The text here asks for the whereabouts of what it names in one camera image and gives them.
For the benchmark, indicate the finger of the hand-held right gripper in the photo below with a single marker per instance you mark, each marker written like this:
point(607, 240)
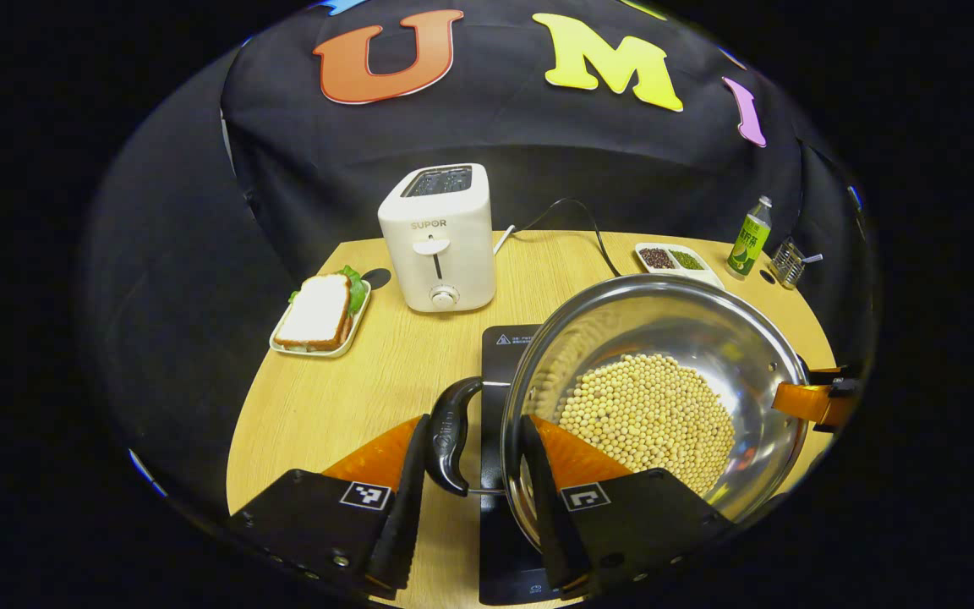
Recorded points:
point(808, 404)
point(832, 372)

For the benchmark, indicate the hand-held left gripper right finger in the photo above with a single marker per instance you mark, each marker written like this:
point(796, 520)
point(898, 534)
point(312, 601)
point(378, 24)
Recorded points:
point(548, 516)

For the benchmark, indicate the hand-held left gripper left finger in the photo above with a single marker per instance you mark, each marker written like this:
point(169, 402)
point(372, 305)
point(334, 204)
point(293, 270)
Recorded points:
point(402, 524)

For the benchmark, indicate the black induction cooktop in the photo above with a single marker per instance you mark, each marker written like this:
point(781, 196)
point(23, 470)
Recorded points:
point(495, 364)

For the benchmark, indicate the stainless steel pot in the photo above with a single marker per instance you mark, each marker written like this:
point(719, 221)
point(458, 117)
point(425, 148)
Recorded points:
point(664, 321)

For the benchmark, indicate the metal spoon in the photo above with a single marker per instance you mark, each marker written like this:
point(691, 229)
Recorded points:
point(812, 257)

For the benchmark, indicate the large pile of soybeans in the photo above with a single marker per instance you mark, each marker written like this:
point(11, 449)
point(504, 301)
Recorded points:
point(648, 414)

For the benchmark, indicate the green tea bottle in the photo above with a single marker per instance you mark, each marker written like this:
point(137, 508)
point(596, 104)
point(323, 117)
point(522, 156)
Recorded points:
point(747, 245)

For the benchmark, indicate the white divided tray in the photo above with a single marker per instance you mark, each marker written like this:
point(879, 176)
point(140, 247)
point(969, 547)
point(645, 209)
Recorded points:
point(707, 277)

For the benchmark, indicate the pile of green mung beans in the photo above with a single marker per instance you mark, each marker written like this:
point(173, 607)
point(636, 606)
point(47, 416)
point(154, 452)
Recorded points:
point(687, 260)

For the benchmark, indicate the pile of dark red beans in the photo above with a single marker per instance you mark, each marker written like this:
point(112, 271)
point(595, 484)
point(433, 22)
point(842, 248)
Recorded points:
point(656, 258)

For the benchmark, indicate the white toaster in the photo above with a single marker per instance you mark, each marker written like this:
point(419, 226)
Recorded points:
point(453, 271)

